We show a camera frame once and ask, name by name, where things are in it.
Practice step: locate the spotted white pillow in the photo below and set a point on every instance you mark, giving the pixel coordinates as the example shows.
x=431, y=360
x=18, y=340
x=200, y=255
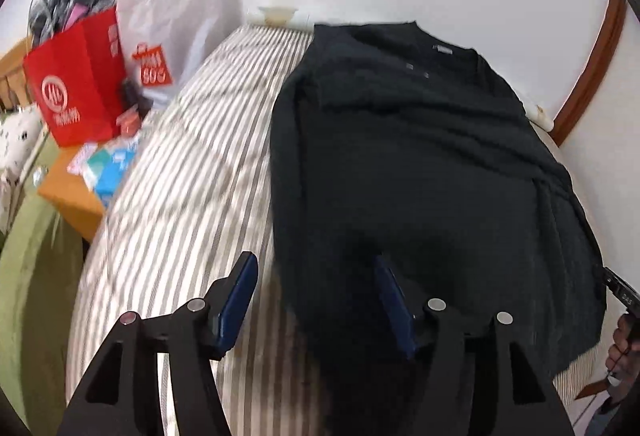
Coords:
x=17, y=135

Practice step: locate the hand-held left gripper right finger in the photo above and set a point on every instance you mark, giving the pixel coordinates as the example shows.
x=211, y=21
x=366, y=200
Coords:
x=395, y=311

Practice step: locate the red paper bag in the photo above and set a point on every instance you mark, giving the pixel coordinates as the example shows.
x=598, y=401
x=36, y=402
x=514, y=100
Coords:
x=75, y=75

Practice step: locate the black sweater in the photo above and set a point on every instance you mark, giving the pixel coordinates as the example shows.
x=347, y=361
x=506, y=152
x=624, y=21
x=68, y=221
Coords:
x=420, y=155

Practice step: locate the white plastic bag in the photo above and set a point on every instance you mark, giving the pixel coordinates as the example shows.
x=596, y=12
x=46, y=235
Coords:
x=185, y=25

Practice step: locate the blue and white packets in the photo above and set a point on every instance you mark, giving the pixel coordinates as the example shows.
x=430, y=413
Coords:
x=107, y=165

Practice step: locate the small red box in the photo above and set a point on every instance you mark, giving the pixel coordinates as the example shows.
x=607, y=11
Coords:
x=127, y=121

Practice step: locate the person's right hand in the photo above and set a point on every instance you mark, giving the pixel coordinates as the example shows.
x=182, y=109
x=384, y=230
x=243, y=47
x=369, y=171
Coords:
x=625, y=341

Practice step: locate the wooden headboard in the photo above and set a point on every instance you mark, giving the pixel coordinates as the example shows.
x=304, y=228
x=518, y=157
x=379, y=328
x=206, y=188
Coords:
x=15, y=75

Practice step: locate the orange wooden table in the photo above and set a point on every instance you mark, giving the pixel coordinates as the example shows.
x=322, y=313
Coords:
x=70, y=198

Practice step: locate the dark clothes bundle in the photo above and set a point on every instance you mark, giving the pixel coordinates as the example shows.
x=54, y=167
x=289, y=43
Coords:
x=65, y=0

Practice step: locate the green cloth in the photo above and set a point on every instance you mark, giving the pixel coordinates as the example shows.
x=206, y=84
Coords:
x=35, y=291

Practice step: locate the brown wooden door frame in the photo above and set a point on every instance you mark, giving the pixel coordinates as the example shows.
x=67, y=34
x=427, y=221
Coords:
x=597, y=60

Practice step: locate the person's blue clothing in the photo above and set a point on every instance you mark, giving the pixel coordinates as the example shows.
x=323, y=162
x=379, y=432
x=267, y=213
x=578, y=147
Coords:
x=602, y=416

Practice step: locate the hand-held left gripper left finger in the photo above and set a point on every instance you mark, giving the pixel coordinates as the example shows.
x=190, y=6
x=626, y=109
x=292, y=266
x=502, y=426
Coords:
x=239, y=303

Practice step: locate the small black item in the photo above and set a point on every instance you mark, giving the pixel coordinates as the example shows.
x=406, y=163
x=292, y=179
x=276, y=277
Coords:
x=136, y=95

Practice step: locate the striped mattress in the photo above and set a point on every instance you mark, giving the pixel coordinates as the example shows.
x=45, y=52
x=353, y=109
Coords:
x=175, y=216

